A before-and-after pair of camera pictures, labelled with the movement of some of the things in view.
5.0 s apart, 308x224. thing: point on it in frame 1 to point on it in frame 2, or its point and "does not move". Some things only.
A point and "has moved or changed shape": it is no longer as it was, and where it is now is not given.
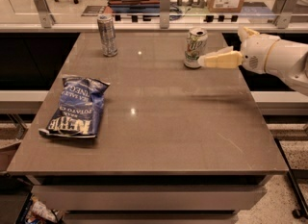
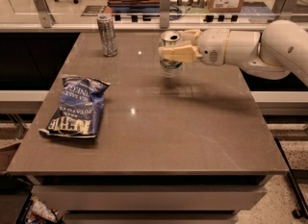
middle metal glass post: [165, 6] does not move
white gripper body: [255, 55] to [213, 45]
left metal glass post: [46, 16] does not move
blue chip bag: [78, 111] does not move
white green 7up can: [195, 45] has moved or changed shape
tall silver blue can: [107, 32] does not move
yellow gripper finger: [251, 32] to [191, 36]
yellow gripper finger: [226, 58] to [184, 54]
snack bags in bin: [40, 213] does not move
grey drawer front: [147, 197] does not move
